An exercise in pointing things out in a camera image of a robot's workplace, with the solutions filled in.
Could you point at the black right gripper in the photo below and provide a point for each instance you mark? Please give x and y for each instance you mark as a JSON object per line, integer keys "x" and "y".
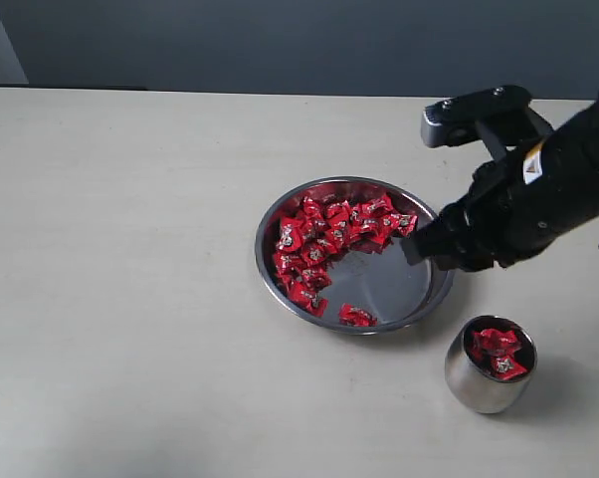
{"x": 515, "y": 208}

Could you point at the shiny steel cup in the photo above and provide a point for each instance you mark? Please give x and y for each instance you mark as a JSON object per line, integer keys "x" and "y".
{"x": 470, "y": 379}

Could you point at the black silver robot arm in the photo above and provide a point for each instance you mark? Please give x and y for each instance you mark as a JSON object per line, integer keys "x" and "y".
{"x": 579, "y": 140}

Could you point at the round steel plate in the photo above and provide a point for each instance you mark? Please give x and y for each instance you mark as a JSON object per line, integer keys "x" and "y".
{"x": 397, "y": 294}

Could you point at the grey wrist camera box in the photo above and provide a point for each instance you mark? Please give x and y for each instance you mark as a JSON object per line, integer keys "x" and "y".
{"x": 501, "y": 110}

